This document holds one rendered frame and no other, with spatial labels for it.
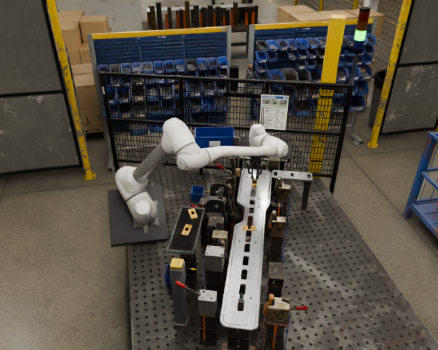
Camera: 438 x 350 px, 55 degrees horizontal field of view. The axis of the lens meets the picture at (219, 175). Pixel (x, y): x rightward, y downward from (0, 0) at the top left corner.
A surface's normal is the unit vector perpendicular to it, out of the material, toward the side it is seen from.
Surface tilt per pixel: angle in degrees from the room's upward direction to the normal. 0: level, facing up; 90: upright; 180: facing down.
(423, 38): 91
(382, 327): 0
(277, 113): 90
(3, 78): 92
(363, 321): 0
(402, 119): 90
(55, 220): 0
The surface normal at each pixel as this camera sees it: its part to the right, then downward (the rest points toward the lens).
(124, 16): 0.20, 0.55
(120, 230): 0.11, -0.25
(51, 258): 0.00, -0.83
